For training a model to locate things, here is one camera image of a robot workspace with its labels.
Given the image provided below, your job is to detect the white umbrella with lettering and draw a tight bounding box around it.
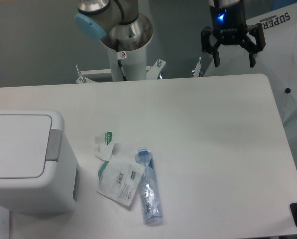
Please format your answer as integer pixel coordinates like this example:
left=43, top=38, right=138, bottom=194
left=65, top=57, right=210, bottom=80
left=205, top=2, right=297, bottom=122

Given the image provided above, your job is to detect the large white green packet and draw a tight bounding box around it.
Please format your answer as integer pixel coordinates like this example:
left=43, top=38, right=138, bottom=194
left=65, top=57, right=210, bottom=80
left=97, top=156, right=145, bottom=206

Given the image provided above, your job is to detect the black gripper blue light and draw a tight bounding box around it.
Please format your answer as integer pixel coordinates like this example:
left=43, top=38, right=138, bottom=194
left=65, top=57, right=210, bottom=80
left=201, top=0, right=266, bottom=68

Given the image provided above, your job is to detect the small white green packet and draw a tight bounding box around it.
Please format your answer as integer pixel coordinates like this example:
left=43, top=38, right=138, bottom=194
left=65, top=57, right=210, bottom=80
left=94, top=131, right=115, bottom=161

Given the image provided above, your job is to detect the clear crushed plastic bottle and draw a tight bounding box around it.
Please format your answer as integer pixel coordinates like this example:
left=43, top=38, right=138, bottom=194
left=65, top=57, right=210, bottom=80
left=135, top=146, right=163, bottom=226

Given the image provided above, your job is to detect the black cable on pedestal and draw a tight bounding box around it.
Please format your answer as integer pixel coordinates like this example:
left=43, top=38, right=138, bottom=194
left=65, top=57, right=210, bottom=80
left=115, top=39, right=128, bottom=82

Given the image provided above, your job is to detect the grey trash can push button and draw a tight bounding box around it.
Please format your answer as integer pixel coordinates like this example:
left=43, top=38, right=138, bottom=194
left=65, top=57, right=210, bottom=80
left=45, top=129, right=62, bottom=161

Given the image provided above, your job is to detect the white metal base frame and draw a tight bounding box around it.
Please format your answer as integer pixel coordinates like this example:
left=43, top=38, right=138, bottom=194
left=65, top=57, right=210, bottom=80
left=75, top=56, right=204, bottom=84

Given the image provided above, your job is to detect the white trash can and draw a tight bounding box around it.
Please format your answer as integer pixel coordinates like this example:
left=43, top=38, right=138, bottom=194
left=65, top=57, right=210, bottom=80
left=0, top=110, right=80, bottom=215

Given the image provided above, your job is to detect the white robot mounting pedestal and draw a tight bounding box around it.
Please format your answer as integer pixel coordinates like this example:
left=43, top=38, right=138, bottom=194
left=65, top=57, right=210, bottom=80
left=106, top=44, right=148, bottom=82

